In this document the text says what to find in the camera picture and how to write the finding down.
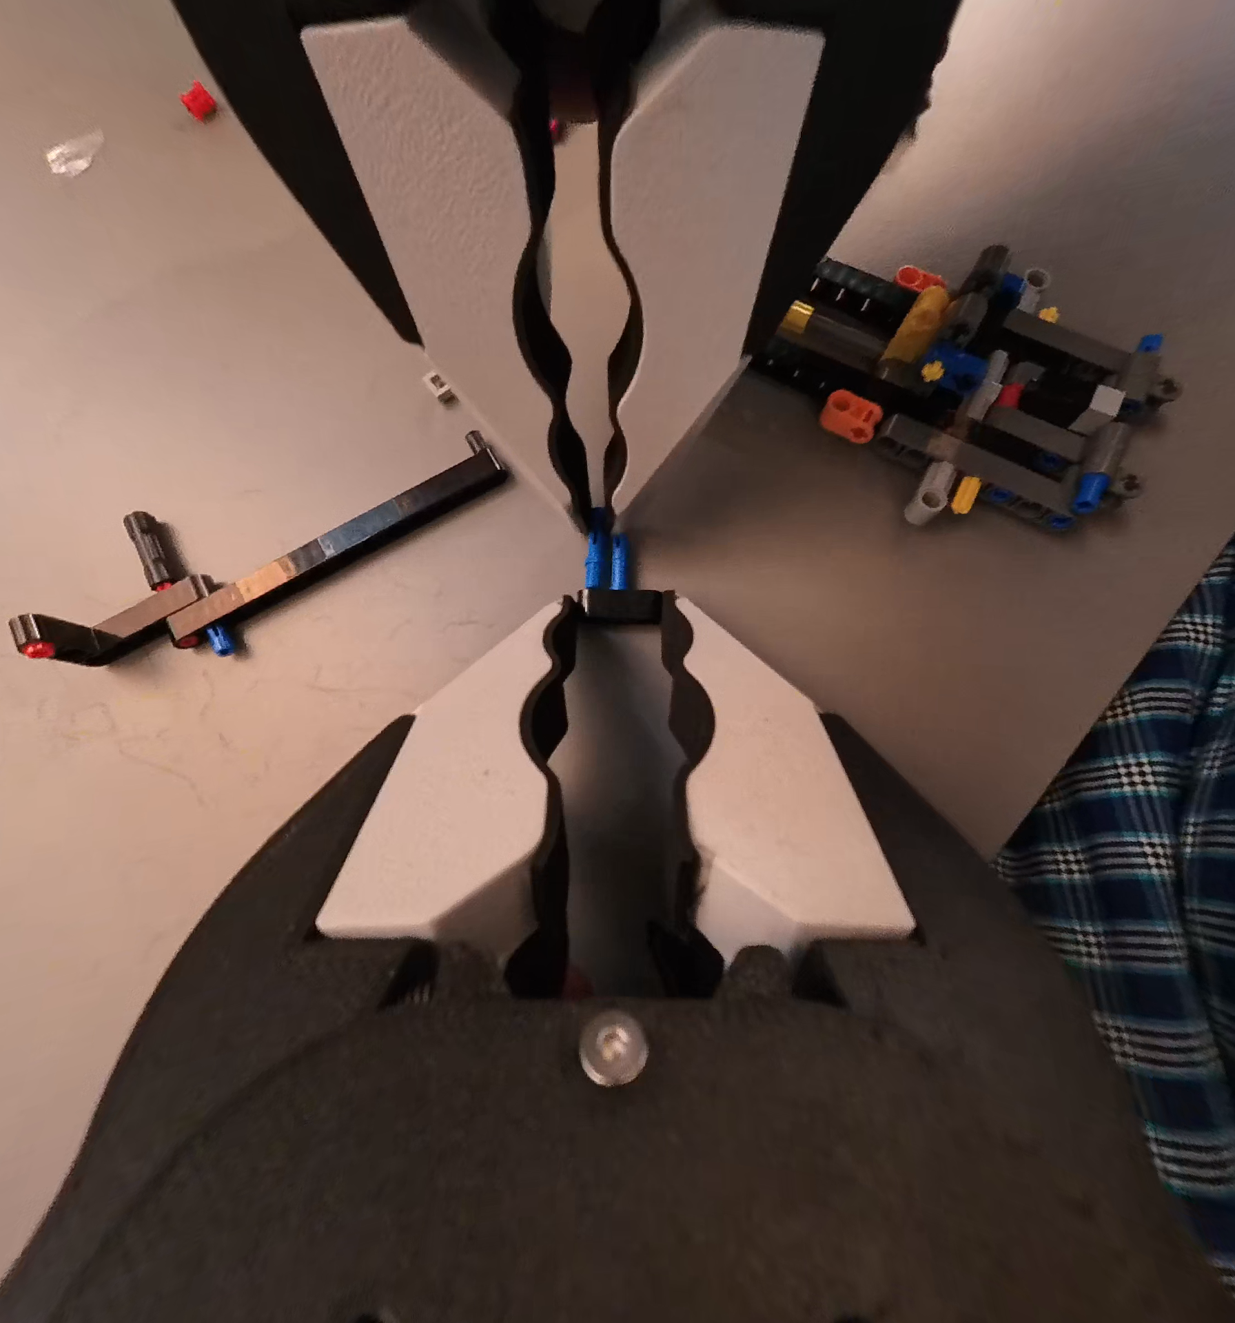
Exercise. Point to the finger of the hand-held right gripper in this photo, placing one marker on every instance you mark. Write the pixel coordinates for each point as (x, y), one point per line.
(701, 206)
(432, 186)

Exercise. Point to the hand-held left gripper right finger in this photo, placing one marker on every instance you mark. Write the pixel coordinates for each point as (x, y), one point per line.
(793, 826)

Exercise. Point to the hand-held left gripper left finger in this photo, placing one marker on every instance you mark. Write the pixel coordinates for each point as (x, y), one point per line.
(442, 816)

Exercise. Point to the short black beam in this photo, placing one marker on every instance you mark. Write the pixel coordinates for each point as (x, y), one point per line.
(627, 606)

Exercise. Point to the long black lego beam assembly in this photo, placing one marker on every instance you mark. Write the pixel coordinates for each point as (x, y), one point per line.
(369, 535)

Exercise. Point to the tiny white lego piece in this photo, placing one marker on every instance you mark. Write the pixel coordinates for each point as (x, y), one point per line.
(441, 385)

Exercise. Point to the small red lego bush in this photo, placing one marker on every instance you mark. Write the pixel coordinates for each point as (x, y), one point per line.
(199, 99)

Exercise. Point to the multicolour lego chassis assembly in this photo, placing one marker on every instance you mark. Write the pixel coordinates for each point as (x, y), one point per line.
(1062, 345)

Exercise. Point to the clear lego piece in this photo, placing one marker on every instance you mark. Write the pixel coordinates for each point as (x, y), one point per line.
(75, 152)

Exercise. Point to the blue plaid clothing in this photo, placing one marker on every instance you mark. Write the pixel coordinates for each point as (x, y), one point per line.
(1176, 826)

